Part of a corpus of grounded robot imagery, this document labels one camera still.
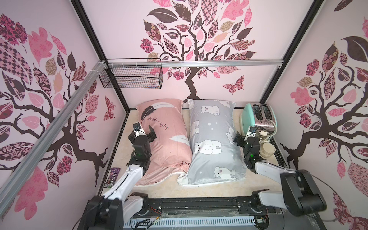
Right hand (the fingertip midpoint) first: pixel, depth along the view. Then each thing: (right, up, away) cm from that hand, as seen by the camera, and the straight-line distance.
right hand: (245, 132), depth 88 cm
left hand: (-63, +2, -6) cm, 63 cm away
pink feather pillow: (-46, -11, -7) cm, 48 cm away
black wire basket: (-73, +40, +6) cm, 83 cm away
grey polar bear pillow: (-21, -13, -8) cm, 25 cm away
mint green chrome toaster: (+11, +11, +4) cm, 16 cm away
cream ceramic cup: (+14, -11, -1) cm, 18 cm away
